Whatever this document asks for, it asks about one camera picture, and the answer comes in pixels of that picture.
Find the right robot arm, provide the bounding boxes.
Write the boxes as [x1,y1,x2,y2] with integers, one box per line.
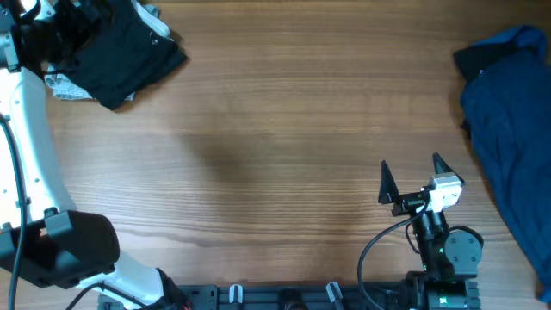
[378,152,484,309]

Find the dark blue garment pile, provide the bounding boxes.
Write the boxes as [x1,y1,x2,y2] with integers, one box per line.
[453,25,550,303]

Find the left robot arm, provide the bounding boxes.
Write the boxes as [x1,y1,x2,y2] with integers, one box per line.
[1,1,189,309]

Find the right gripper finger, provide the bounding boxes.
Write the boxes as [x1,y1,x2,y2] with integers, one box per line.
[378,160,399,204]
[432,152,464,184]

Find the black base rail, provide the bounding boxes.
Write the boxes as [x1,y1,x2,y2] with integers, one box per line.
[97,282,481,310]

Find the folded light blue jeans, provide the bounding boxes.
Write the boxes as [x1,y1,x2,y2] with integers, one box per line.
[46,0,171,101]

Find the black garment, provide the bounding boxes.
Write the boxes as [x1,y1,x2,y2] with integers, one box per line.
[52,0,188,110]

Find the left black cable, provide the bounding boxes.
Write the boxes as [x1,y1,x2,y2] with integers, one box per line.
[0,114,104,310]

